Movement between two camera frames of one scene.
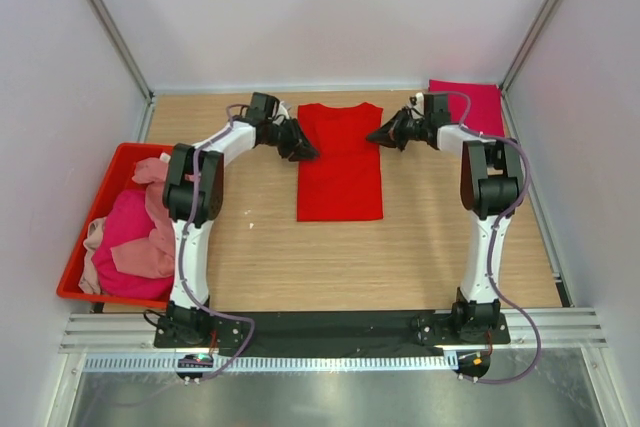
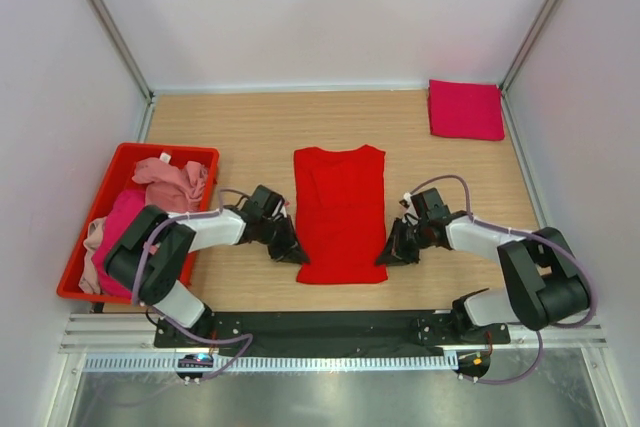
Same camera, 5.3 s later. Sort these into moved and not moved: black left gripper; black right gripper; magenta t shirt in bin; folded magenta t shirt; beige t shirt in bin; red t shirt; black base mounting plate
Moved: black left gripper; red t shirt; black right gripper
Not moved: beige t shirt in bin; magenta t shirt in bin; folded magenta t shirt; black base mounting plate
